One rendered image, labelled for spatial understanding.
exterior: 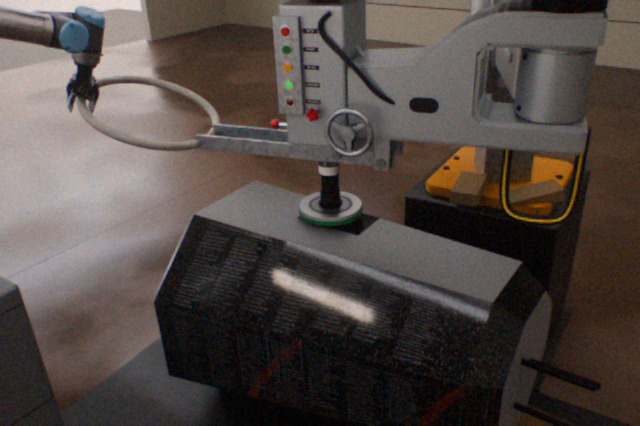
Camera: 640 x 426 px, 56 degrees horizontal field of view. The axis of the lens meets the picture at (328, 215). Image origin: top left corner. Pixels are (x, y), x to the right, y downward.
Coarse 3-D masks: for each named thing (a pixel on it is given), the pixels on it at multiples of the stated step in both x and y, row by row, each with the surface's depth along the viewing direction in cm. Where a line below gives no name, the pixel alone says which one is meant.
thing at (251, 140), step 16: (224, 128) 212; (240, 128) 209; (256, 128) 207; (208, 144) 204; (224, 144) 201; (240, 144) 199; (256, 144) 197; (272, 144) 195; (288, 144) 193; (400, 144) 192; (320, 160) 192; (336, 160) 189; (352, 160) 188; (368, 160) 186; (384, 160) 182
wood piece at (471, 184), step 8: (464, 176) 233; (472, 176) 233; (480, 176) 233; (456, 184) 227; (464, 184) 227; (472, 184) 226; (480, 184) 226; (456, 192) 221; (464, 192) 220; (472, 192) 220; (480, 192) 225; (456, 200) 222; (464, 200) 221; (472, 200) 220
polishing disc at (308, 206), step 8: (344, 192) 213; (304, 200) 208; (312, 200) 208; (344, 200) 207; (352, 200) 207; (360, 200) 207; (304, 208) 203; (312, 208) 203; (320, 208) 203; (344, 208) 202; (352, 208) 202; (360, 208) 203; (312, 216) 198; (320, 216) 198; (328, 216) 197; (336, 216) 197; (344, 216) 197; (352, 216) 199
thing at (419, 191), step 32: (416, 192) 243; (416, 224) 243; (448, 224) 235; (480, 224) 228; (512, 224) 221; (576, 224) 256; (512, 256) 227; (544, 256) 219; (544, 288) 225; (544, 352) 257
